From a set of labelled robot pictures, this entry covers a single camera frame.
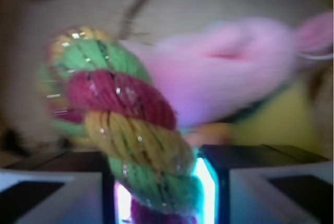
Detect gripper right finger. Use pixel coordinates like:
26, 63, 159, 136
195, 145, 333, 223

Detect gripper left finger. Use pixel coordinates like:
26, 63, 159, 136
1, 151, 130, 223

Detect multicolored twisted rope toy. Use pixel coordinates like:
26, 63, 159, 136
38, 26, 202, 223

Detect yellow sponge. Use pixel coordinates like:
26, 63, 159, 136
182, 80, 324, 151

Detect pink plush bunny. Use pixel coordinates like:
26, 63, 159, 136
121, 11, 333, 127

